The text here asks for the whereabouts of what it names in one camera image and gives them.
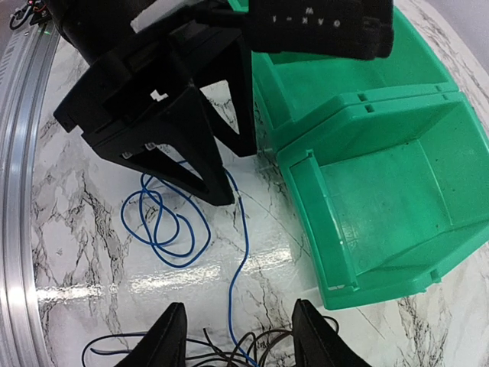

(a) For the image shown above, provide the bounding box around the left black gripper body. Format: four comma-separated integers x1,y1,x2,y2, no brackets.
54,26,242,161

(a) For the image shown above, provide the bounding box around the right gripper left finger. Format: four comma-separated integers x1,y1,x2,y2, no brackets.
118,303,187,367

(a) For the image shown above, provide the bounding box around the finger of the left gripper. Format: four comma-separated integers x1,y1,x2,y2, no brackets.
194,37,257,157
123,86,234,206

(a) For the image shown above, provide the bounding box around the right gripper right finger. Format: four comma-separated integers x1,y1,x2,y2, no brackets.
292,299,370,367

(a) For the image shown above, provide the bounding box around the dark blue cable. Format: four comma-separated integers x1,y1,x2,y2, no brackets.
82,330,154,367

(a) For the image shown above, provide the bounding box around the brown cable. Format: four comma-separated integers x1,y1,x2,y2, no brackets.
186,315,341,367

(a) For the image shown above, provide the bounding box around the light blue cable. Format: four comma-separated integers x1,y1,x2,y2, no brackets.
121,158,268,367

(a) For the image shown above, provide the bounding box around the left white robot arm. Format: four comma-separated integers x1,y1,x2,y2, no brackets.
47,1,257,206

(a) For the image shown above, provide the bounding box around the middle green bin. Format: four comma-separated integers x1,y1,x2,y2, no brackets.
251,8,458,152

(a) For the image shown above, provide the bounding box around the green bin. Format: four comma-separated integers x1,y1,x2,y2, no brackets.
277,92,488,310
251,8,458,152

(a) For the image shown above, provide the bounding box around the right green bin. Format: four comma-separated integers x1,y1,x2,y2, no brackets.
277,92,488,310

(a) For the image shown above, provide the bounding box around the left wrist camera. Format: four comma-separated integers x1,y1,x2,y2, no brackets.
131,0,395,61

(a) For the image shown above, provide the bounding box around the front aluminium rail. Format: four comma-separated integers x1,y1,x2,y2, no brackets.
1,21,60,366

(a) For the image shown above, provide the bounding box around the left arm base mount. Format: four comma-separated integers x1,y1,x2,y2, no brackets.
8,0,52,31

